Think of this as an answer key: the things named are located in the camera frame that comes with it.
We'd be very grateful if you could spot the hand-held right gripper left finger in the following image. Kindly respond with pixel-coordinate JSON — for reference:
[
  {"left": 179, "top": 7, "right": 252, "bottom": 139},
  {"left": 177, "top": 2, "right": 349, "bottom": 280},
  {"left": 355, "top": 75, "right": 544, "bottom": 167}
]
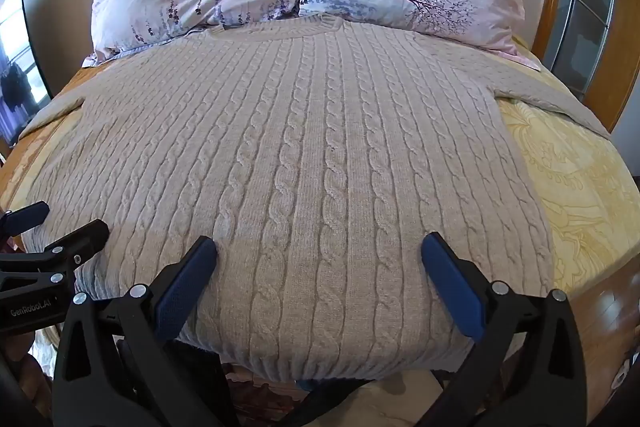
[{"left": 52, "top": 236, "right": 236, "bottom": 427}]

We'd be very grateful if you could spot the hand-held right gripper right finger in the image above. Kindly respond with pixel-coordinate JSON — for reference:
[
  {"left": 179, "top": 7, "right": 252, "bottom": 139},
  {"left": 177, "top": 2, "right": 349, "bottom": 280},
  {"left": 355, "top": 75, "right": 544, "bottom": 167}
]
[{"left": 420, "top": 232, "right": 588, "bottom": 427}]

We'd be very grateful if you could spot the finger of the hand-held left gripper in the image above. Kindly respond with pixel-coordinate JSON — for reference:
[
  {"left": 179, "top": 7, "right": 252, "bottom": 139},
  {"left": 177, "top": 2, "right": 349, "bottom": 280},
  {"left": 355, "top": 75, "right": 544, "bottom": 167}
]
[
  {"left": 0, "top": 220, "right": 111, "bottom": 289},
  {"left": 0, "top": 201, "right": 51, "bottom": 239}
]

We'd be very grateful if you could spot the beige cable-knit sweater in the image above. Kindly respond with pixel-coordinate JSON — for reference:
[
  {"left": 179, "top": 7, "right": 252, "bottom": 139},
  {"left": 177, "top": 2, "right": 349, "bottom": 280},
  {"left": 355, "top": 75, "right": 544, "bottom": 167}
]
[{"left": 17, "top": 14, "right": 613, "bottom": 383}]

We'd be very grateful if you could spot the yellow patterned bed sheet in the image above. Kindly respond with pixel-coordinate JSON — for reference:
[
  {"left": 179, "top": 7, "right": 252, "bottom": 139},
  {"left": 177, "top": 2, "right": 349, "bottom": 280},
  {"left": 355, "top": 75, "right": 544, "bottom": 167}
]
[{"left": 0, "top": 34, "right": 640, "bottom": 308}]

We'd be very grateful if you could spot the wooden wall shelf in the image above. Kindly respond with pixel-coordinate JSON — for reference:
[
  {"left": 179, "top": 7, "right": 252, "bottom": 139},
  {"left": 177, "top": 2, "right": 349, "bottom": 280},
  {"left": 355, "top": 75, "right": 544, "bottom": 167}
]
[{"left": 510, "top": 0, "right": 640, "bottom": 138}]

